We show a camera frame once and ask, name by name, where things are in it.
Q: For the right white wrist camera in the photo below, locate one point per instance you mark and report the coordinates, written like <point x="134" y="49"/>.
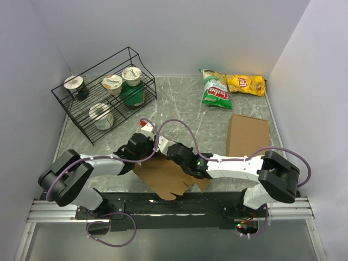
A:
<point x="164" y="144"/>

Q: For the yellow Lays chips bag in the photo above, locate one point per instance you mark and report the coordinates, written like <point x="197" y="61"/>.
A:
<point x="253" y="85"/>

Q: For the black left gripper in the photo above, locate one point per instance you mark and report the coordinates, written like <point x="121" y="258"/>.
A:
<point x="153" y="143"/>

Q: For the dark yogurt cup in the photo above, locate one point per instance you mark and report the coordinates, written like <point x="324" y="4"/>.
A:
<point x="76" y="86"/>

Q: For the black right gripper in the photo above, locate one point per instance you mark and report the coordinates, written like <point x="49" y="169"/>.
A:
<point x="190" y="149"/>

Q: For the green snack packet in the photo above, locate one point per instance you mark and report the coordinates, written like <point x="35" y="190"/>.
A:
<point x="133" y="96"/>

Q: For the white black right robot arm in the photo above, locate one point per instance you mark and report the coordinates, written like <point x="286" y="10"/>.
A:
<point x="276" y="177"/>

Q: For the green Chobani yogurt cup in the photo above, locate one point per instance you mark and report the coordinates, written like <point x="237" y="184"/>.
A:
<point x="132" y="76"/>

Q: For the white ring yogurt cup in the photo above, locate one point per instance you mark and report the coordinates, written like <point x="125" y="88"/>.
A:
<point x="101" y="115"/>

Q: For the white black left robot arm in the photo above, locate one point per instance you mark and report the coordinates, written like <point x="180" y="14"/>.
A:
<point x="65" y="180"/>

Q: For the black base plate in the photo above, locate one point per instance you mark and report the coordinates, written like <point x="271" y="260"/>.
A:
<point x="191" y="210"/>

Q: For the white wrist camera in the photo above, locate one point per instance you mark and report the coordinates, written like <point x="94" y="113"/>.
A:
<point x="148" y="129"/>
<point x="164" y="144"/>

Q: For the green Chuba chips bag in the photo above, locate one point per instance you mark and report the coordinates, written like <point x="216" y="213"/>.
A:
<point x="216" y="91"/>

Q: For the aluminium rail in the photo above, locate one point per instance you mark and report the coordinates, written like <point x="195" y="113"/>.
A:
<point x="49" y="212"/>

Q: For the orange Chobani yogurt cup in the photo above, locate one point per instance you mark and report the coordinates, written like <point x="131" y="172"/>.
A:
<point x="113" y="84"/>

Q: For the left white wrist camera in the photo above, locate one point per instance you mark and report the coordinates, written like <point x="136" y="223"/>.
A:
<point x="148" y="129"/>

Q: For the black wire rack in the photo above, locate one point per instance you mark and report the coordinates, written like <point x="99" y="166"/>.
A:
<point x="78" y="111"/>

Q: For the folded brown cardboard box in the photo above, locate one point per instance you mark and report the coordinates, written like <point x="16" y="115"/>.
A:
<point x="245" y="135"/>

